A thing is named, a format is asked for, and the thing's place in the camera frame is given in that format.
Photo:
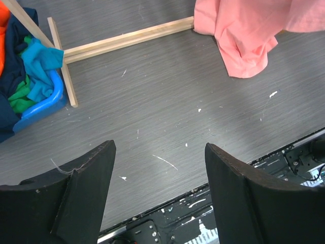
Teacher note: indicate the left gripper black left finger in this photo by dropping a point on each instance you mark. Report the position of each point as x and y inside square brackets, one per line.
[63, 205]

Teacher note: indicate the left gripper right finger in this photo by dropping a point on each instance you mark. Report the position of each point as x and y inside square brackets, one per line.
[252, 206]

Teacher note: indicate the pink t shirt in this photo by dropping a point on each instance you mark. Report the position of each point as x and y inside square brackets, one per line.
[245, 30]

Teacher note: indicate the blue plastic bin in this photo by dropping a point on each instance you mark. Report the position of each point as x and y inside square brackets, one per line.
[48, 106]

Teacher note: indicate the green garment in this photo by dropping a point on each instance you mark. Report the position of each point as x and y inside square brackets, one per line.
[15, 82]

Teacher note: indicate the wooden clothes rack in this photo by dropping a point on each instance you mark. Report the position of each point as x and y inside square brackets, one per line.
[93, 49]

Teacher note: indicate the navy garment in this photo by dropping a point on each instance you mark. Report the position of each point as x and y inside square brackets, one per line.
[8, 117]

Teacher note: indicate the orange garment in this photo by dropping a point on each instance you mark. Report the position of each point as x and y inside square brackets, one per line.
[4, 19]

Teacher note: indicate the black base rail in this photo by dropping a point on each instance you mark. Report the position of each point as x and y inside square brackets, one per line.
[190, 218]

